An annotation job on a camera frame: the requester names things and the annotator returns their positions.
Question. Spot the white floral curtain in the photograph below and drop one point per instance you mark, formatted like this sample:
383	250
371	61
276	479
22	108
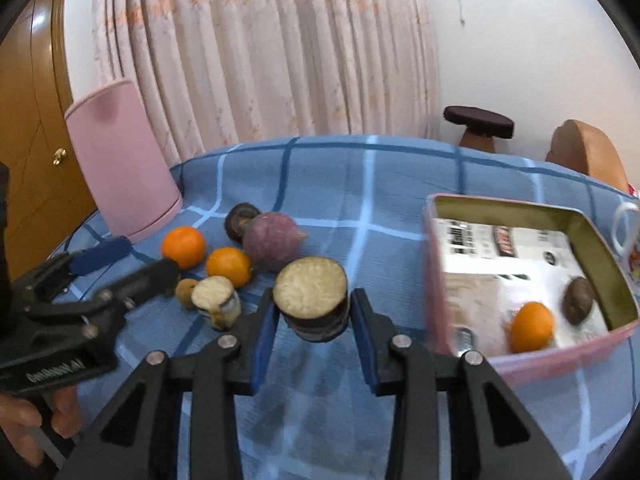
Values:
275	50

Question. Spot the pink tin box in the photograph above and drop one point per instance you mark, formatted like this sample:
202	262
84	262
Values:
550	360

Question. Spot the dark round stool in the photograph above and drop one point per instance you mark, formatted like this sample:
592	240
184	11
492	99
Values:
475	120

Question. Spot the brass door knob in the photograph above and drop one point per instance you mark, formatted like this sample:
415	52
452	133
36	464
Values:
60	156

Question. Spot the green kiwi fruit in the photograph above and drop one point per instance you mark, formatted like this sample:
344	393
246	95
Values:
184	294

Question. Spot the brown leather chair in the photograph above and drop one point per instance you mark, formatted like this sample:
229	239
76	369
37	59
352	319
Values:
585	150

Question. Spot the person's left hand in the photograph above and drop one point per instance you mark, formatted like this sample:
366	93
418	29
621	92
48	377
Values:
20	422

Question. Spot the printed paper liner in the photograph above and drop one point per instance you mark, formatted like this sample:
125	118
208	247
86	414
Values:
490	280

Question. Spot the large orange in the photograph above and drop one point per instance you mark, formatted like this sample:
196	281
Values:
183	246

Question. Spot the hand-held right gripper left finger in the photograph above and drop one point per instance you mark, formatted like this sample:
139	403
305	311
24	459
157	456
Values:
262	345

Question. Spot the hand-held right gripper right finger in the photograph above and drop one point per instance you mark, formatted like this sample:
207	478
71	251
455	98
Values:
365	345

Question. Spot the round purple sweet potato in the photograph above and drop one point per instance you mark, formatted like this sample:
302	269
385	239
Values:
272	245

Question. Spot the wooden door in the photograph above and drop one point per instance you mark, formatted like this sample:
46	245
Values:
35	110

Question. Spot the white printed mug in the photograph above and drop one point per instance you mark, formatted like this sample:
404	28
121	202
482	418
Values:
631	230

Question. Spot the blue plaid blanket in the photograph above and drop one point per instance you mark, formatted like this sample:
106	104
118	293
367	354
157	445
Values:
350	200

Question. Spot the small orange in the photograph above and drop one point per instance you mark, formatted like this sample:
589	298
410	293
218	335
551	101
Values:
228	266
531	326

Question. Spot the pink electric kettle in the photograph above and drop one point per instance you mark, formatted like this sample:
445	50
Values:
120	160

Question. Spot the pink cloth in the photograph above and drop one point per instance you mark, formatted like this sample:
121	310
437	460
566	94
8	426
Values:
635	190

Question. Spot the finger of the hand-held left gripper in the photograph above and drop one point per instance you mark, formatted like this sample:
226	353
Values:
150	277
100	256

